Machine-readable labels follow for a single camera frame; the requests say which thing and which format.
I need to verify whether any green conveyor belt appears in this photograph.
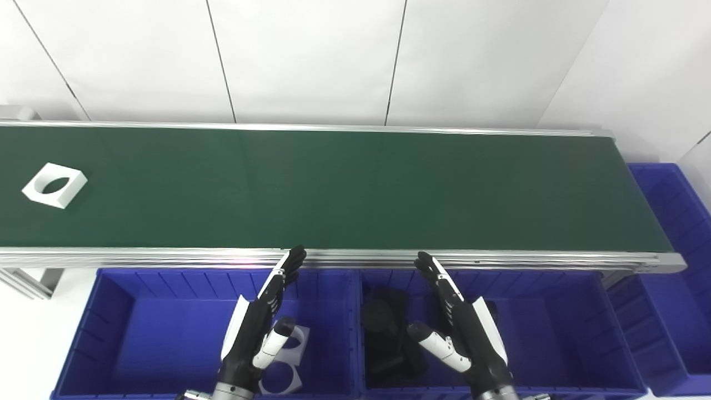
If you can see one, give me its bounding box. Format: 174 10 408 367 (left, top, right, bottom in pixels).
0 119 688 274
0 126 675 252

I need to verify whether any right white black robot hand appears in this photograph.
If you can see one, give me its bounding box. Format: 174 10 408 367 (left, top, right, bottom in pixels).
408 251 515 397

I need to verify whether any aluminium conveyor leg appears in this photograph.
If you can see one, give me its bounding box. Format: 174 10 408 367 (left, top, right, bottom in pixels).
0 268 64 301

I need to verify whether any grey conveyor motor box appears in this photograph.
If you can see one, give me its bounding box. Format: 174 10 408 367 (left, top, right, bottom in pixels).
0 105 41 121

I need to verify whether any blue bin with black parts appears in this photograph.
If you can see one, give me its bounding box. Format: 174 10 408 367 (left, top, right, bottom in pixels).
355 269 648 400

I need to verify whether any blue bin with white parts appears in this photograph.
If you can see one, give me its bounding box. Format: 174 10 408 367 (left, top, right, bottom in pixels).
50 268 362 400

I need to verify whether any empty blue plastic bin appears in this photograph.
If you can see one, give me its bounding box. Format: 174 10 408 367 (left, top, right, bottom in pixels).
605 162 711 397

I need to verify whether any black block part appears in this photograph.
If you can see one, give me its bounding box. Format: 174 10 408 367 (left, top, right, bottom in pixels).
364 289 428 384

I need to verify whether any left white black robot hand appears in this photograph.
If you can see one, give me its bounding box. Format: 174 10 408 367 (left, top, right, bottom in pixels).
219 244 307 391

